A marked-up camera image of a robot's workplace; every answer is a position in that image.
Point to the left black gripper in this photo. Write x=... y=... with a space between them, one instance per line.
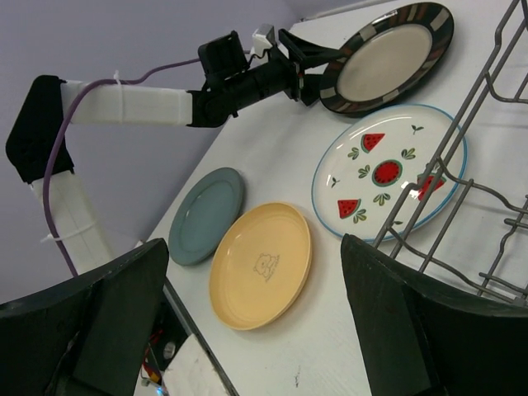
x=276 y=73

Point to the blue-grey plate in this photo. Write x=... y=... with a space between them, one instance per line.
x=206 y=213

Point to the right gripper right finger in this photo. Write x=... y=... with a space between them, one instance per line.
x=420 y=336

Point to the watermelon pattern plate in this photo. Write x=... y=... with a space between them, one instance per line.
x=364 y=171

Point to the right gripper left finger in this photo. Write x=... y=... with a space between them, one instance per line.
x=86 y=335

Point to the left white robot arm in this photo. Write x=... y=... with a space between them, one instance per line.
x=235 y=78

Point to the yellow plate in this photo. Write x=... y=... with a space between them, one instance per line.
x=260 y=266

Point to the grey wire dish rack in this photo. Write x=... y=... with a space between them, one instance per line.
x=478 y=242

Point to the black rimmed plate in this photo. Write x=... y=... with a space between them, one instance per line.
x=387 y=58

